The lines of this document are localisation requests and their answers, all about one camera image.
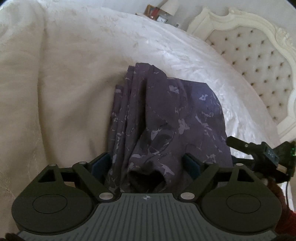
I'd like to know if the purple patterned hoodie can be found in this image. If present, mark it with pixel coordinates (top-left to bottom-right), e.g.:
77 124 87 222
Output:
106 63 232 194

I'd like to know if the dark red sleeve forearm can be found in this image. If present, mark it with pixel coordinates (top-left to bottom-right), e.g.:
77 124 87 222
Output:
267 178 295 240

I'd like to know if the cream tufted headboard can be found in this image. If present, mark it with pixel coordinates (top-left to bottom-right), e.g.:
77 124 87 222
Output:
187 7 295 142

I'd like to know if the white bed cover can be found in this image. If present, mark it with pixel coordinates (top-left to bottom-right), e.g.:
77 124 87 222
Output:
1 1 280 235

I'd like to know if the small desk clock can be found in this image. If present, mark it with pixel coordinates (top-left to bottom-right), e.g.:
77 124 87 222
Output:
156 15 168 24

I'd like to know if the white table lamp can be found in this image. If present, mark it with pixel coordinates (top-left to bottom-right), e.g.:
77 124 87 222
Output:
160 0 180 16

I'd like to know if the red box on nightstand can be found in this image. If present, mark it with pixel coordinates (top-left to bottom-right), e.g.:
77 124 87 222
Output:
149 7 159 20

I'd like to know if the wooden picture frame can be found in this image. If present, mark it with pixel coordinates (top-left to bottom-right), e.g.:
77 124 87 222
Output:
144 4 155 16

